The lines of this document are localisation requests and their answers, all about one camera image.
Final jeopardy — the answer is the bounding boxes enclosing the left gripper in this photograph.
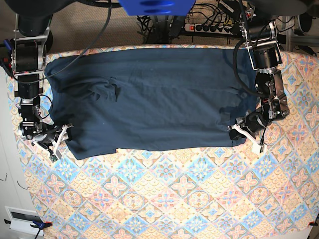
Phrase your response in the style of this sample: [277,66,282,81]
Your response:
[228,112,270,146]

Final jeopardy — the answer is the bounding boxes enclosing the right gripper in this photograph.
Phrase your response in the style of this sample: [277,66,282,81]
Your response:
[19,123,73,156]

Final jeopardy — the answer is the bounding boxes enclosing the dark blue t-shirt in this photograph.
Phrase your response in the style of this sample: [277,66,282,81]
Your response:
[45,48,257,160]

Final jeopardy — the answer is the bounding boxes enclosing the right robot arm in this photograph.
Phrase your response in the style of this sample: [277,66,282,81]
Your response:
[11,15,72,162]

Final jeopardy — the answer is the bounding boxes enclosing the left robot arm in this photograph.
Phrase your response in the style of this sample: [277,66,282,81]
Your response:
[228,20,290,142]

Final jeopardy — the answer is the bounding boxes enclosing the patterned tablecloth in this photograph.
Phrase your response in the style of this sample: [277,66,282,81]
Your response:
[16,52,319,239]

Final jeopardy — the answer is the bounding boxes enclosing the blue orange clamp lower left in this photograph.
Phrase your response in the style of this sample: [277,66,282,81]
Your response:
[4,219,52,239]

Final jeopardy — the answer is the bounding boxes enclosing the orange clamp lower right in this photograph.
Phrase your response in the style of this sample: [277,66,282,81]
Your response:
[308,221,318,227]

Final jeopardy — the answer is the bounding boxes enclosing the white power strip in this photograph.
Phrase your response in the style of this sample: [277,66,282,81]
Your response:
[184,23,232,35]

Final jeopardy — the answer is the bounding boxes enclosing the black speaker upper right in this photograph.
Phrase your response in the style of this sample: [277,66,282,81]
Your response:
[298,12,313,33]

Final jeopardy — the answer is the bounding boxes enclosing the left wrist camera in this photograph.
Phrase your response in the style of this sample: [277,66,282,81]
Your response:
[252,143,267,154]

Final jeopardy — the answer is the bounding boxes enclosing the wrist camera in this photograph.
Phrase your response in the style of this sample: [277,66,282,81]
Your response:
[49,151,61,163]
[252,143,267,154]

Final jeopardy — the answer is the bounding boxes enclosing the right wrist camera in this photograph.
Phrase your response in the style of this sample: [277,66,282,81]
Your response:
[49,151,61,163]

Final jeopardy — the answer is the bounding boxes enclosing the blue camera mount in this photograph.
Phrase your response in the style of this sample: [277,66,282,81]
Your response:
[119,0,195,16]

